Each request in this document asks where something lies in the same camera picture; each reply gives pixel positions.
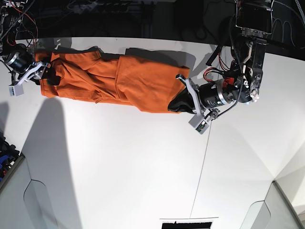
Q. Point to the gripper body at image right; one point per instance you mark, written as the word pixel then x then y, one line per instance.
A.
pixel 211 95

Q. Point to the orange t-shirt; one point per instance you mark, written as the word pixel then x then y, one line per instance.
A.
pixel 128 80

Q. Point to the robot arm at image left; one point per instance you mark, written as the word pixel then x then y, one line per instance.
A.
pixel 11 17

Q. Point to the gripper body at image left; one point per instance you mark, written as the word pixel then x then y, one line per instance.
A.
pixel 23 65

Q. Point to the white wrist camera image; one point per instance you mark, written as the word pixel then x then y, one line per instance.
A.
pixel 16 90
pixel 199 123

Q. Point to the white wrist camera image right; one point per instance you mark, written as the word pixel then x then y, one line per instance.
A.
pixel 199 123

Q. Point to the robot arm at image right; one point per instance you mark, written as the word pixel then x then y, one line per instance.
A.
pixel 239 83

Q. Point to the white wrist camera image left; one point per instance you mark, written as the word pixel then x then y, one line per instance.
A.
pixel 16 90

